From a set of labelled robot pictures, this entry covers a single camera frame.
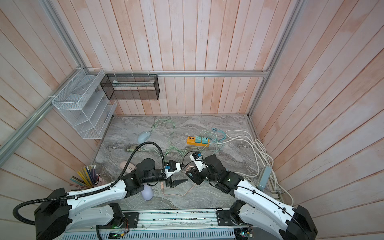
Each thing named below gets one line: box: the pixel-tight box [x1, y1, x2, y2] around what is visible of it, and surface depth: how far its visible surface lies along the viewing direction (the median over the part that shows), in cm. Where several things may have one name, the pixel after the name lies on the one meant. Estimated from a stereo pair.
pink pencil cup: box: [69, 164, 102, 188], surface depth 78 cm
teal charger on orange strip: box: [195, 136, 202, 144], surface depth 100 cm
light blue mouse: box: [137, 131, 151, 144], surface depth 107 cm
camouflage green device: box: [126, 145, 142, 152], surface depth 102 cm
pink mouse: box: [119, 161, 135, 174], surface depth 92 cm
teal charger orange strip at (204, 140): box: [201, 137, 209, 145], surface depth 100 cm
